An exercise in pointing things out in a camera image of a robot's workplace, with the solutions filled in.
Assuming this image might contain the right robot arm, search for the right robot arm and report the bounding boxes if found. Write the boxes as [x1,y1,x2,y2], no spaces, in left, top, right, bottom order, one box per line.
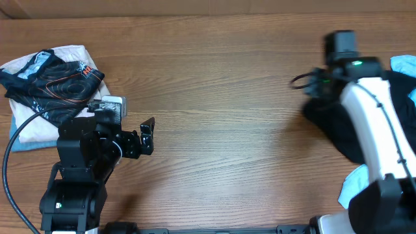
[304,31,415,233]

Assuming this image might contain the light blue garment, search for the light blue garment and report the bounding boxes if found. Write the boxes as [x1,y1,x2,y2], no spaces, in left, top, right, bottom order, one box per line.
[338,55,415,209]

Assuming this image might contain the blue folded garment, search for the blue folded garment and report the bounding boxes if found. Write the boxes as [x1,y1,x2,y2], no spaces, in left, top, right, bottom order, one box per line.
[9,116,57,152]

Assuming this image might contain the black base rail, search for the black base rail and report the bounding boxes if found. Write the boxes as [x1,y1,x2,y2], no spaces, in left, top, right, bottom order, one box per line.
[99,222,319,234]

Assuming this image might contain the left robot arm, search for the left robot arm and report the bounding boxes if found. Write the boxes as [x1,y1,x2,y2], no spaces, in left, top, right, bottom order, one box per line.
[40,117,155,233]

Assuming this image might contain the black orange patterned garment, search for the black orange patterned garment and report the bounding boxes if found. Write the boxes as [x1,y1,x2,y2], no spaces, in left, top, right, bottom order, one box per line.
[1,49,105,127]

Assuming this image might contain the black t-shirt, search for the black t-shirt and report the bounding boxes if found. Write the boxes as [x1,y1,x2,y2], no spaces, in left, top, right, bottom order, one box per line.
[302,71,415,164]

